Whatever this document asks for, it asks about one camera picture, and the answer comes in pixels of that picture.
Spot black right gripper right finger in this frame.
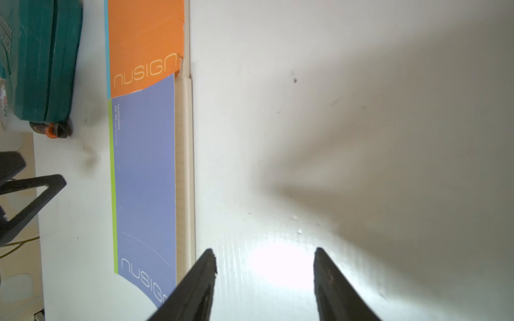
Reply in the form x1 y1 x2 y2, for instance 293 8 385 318
313 247 380 321

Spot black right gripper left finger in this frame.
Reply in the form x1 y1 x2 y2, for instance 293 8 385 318
149 249 217 321

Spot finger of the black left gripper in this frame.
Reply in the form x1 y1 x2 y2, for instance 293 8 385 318
1 175 66 246
1 151 27 187

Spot purple cover notebook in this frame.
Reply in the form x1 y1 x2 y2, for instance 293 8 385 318
108 76 177 307

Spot orange cover notebook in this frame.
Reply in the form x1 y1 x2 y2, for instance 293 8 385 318
104 0 186 98

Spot orange black pliers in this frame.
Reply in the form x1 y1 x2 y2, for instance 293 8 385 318
29 119 73 139

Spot clear tape roll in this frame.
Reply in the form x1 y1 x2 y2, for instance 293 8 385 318
0 79 12 131

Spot green plastic tool case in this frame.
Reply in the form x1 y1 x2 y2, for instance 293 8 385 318
1 0 83 123

